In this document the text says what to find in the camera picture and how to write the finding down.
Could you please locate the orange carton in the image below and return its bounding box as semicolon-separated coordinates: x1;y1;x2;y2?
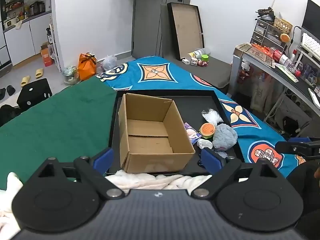
40;44;54;67

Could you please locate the clear plastic wrapped bundle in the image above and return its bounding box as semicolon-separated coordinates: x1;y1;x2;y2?
201;109;224;126

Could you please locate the grey plush paw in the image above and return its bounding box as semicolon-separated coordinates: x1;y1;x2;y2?
213;124;238;152

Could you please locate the black shallow tray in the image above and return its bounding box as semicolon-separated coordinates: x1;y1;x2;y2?
106;90;247;177

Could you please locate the beige bag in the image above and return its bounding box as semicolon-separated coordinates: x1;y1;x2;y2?
251;76;275;111

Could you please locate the black bag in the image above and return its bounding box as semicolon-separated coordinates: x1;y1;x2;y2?
0;104;21;127

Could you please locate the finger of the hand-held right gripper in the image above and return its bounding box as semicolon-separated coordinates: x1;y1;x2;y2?
275;141;320;159
289;137;320;144

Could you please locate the wicker basket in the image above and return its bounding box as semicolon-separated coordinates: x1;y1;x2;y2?
274;17;293;33

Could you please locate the grey drawer organizer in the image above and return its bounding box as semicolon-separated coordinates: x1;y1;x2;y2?
250;18;288;48

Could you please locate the black monitor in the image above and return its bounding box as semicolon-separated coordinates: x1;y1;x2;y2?
301;0;320;39

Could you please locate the brown cardboard box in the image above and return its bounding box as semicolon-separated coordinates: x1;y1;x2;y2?
118;93;196;174

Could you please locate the black framed tray with brown base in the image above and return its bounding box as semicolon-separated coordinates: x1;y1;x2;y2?
167;2;205;60

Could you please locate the white phone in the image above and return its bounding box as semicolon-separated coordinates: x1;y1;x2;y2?
308;88;320;103

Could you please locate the grey desk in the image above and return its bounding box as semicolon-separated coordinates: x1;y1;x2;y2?
229;44;320;133

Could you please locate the black dice stool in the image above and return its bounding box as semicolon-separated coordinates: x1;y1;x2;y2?
17;78;53;110

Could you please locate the white fluffy blanket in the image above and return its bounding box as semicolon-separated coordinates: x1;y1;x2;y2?
0;170;213;240

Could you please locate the blue printed blanket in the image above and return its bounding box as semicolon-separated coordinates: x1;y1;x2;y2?
95;55;307;175

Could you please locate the green cloth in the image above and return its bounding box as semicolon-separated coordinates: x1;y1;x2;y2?
0;76;118;190

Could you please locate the orange bag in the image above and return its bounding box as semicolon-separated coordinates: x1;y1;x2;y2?
78;52;97;81

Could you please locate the burger plush toy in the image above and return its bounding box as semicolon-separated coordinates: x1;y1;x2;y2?
199;123;216;139

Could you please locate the purple printed packet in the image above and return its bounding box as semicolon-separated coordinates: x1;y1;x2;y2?
184;122;202;145

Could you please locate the white soft toy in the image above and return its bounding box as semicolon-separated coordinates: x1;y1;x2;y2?
197;139;213;150

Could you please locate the white keyboard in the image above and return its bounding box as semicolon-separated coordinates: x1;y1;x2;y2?
301;33;320;55

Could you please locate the red label bottle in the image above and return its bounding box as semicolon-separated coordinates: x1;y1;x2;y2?
269;47;296;71

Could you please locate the white wire rack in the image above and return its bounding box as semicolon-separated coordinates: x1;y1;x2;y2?
46;24;62;72

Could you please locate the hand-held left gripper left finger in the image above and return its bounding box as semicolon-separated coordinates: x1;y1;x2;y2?
24;147;125;200

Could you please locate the clear plastic bag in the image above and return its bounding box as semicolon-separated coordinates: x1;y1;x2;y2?
101;54;117;71

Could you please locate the grey door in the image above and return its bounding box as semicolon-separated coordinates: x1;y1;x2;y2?
131;0;194;58

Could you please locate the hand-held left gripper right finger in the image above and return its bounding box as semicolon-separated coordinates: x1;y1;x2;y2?
191;147;288;200

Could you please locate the white kitchen cabinet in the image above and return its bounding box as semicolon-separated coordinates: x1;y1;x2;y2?
0;17;54;67

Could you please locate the grey mattress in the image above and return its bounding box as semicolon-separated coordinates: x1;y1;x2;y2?
172;55;232;88

